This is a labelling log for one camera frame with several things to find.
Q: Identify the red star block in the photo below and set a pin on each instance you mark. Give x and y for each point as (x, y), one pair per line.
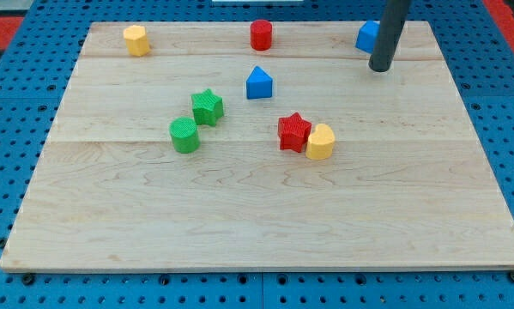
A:
(293, 132)

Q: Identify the green star block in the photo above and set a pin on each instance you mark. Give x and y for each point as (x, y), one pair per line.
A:
(207, 108)

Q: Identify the light wooden board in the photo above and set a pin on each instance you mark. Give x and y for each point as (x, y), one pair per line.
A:
(407, 188)

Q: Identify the yellow heart block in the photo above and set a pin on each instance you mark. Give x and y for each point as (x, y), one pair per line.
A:
(320, 143)

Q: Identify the blue triangle block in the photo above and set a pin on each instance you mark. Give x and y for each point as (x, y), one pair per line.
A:
(259, 84)

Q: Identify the green cylinder block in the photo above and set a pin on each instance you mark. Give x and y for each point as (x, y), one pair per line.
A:
(184, 135)

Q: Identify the red cylinder block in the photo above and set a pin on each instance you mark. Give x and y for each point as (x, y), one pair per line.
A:
(261, 35)

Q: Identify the blue cube block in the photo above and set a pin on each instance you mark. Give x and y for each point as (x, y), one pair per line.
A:
(367, 35)

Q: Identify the yellow hexagon block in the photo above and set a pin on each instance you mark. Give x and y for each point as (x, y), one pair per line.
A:
(136, 40)

